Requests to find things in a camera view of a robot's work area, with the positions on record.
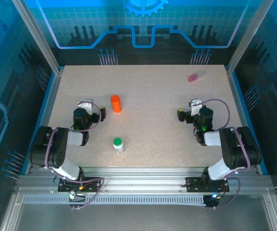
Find orange pill bottle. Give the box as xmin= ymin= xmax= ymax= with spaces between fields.
xmin=111 ymin=100 xmax=123 ymax=113

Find white pill bottle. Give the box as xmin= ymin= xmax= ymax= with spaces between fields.
xmin=113 ymin=142 xmax=125 ymax=154

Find pink clear pill organizer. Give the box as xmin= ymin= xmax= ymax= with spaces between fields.
xmin=188 ymin=70 xmax=207 ymax=83

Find small lit circuit board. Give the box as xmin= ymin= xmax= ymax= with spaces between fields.
xmin=203 ymin=193 xmax=220 ymax=209
xmin=67 ymin=189 xmax=86 ymax=202

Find blue printed back panel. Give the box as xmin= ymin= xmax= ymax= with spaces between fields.
xmin=24 ymin=0 xmax=269 ymax=66

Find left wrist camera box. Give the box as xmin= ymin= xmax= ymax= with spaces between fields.
xmin=77 ymin=99 xmax=93 ymax=114

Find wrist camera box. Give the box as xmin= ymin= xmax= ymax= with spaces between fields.
xmin=189 ymin=98 xmax=203 ymax=116
xmin=77 ymin=99 xmax=93 ymax=114

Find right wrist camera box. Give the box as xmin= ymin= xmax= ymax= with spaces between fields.
xmin=189 ymin=98 xmax=203 ymax=116

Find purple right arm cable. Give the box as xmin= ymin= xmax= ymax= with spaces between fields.
xmin=192 ymin=98 xmax=251 ymax=209

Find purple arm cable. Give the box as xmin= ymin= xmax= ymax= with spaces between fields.
xmin=44 ymin=101 xmax=105 ymax=210
xmin=192 ymin=98 xmax=251 ymax=209

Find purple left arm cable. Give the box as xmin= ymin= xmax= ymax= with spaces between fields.
xmin=44 ymin=101 xmax=105 ymax=210

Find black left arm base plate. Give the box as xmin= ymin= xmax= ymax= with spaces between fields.
xmin=58 ymin=177 xmax=102 ymax=193

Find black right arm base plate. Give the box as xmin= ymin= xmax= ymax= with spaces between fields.
xmin=185 ymin=177 xmax=230 ymax=193

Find aluminium mounting rail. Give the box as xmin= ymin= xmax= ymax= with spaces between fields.
xmin=17 ymin=167 xmax=271 ymax=192

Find grey slotted cable duct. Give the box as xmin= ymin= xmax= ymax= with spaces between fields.
xmin=23 ymin=195 xmax=205 ymax=205

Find aluminium frame post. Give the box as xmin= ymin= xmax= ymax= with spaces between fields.
xmin=226 ymin=0 xmax=275 ymax=74
xmin=11 ymin=0 xmax=63 ymax=74

